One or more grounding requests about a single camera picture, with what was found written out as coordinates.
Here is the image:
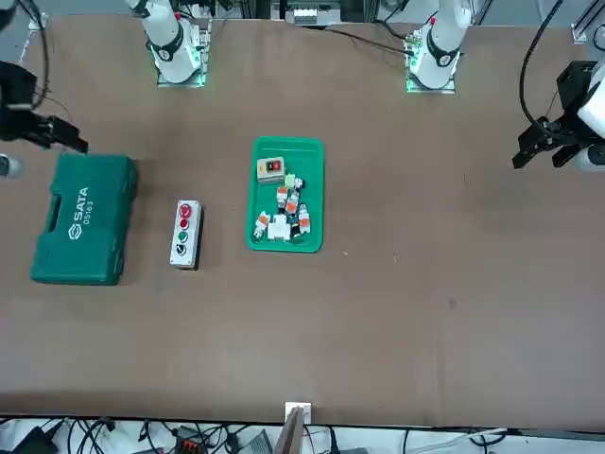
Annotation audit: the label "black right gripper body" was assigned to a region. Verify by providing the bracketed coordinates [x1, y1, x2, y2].
[0, 61, 48, 143]

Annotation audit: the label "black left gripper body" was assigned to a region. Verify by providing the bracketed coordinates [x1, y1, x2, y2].
[538, 61, 597, 148]

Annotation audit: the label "white four-button control box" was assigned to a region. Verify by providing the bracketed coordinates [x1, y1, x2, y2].
[168, 199, 203, 271]

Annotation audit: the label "green SATA tool case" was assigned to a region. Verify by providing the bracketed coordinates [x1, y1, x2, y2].
[29, 153, 140, 287]

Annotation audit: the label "green plastic tray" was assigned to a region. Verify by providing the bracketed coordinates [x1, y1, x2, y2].
[245, 136, 326, 253]

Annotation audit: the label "white contact block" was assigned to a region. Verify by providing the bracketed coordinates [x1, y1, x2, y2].
[267, 214, 291, 243]

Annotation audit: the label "black power adapter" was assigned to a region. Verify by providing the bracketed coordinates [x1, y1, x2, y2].
[0, 425, 60, 454]

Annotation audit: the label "black power strip orange switches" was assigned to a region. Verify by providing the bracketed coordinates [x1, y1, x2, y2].
[170, 424, 205, 453]

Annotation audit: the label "white table edge socket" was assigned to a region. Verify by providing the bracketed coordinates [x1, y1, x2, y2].
[284, 401, 314, 423]

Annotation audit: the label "grey foot pedal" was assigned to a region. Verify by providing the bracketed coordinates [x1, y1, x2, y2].
[239, 431, 274, 454]

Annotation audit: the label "brown wooden board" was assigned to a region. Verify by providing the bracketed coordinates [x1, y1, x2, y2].
[275, 406, 306, 454]

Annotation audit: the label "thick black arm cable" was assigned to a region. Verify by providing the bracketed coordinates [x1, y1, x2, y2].
[518, 0, 564, 127]
[27, 12, 52, 103]

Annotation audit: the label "aluminium frame profile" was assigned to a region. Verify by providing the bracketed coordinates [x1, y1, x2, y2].
[570, 0, 604, 44]

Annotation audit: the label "black cable on table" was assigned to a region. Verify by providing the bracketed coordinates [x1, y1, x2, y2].
[324, 26, 420, 57]

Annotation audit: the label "grey switch box red black buttons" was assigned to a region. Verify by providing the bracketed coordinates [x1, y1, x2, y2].
[256, 155, 286, 185]

